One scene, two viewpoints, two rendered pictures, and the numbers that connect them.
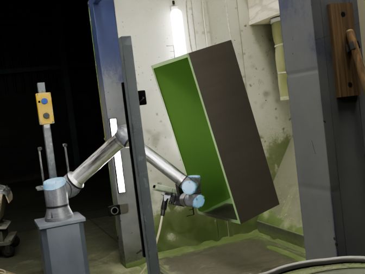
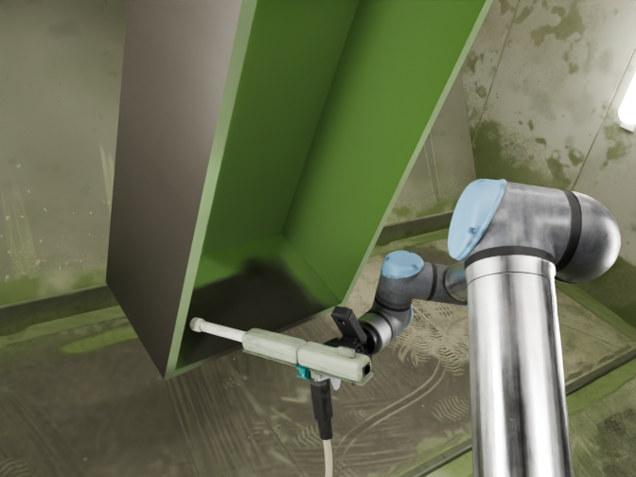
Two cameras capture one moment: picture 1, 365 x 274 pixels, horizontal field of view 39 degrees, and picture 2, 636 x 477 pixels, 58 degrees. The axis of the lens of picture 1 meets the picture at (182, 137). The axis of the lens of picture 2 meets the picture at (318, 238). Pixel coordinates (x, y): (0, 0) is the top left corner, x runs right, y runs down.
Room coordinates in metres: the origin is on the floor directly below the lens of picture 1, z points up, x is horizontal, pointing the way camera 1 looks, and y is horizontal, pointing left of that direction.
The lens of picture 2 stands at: (4.01, 0.97, 1.51)
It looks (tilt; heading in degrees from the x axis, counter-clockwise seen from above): 31 degrees down; 251
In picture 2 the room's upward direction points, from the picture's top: 11 degrees clockwise
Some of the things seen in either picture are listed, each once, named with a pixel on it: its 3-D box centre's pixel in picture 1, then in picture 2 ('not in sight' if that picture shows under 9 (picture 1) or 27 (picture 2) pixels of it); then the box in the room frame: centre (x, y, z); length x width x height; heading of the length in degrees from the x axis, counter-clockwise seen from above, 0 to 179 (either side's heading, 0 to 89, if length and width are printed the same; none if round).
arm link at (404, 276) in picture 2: (193, 184); (402, 280); (3.44, -0.04, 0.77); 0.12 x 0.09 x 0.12; 168
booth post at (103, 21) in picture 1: (117, 133); not in sight; (4.40, 0.55, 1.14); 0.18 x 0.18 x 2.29; 21
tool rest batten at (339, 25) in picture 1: (344, 50); not in sight; (1.62, -0.54, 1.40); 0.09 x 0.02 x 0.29; 111
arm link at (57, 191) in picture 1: (56, 191); not in sight; (3.48, 0.90, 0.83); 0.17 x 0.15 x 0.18; 168
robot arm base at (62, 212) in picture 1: (58, 211); not in sight; (3.47, 0.90, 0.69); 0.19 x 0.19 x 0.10
